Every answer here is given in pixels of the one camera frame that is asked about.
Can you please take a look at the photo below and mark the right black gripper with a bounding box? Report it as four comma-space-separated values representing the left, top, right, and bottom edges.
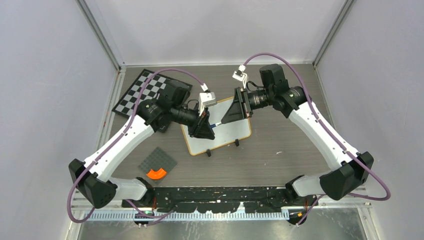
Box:
221, 87, 274, 124

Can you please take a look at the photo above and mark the orange curved block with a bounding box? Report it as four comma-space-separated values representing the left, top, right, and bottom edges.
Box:
146, 167, 168, 181

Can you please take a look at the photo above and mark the grey studded baseplate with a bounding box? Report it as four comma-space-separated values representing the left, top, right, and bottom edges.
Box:
138, 147, 178, 185

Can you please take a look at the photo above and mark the black white chessboard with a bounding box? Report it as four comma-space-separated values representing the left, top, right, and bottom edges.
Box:
112, 69, 193, 133

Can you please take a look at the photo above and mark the aluminium frame rail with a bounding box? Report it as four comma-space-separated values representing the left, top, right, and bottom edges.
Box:
69, 67, 127, 212

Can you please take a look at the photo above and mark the white slotted cable duct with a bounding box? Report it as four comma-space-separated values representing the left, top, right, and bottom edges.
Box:
89, 209, 290, 222

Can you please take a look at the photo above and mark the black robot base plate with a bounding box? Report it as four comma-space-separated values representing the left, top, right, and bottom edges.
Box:
121, 186, 317, 214

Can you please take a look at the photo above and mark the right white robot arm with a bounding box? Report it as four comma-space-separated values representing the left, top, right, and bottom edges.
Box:
221, 64, 374, 205

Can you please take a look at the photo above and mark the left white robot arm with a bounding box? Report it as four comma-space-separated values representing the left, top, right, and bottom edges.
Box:
68, 80, 217, 209

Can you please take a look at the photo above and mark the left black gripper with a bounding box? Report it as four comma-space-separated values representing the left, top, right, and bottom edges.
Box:
171, 102, 215, 139

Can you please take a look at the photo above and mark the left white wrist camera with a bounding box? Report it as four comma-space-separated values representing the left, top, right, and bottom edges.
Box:
198, 92, 217, 116

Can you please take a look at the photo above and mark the purple cable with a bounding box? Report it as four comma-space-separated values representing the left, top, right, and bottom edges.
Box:
66, 68, 210, 227
242, 52, 392, 227

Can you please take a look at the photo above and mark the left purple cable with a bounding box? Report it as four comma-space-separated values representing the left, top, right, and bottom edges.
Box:
66, 68, 210, 227

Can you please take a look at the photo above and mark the yellow framed whiteboard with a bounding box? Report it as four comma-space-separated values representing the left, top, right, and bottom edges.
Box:
181, 97, 252, 156

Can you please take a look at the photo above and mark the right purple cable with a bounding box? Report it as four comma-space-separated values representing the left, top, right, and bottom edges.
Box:
242, 52, 392, 227

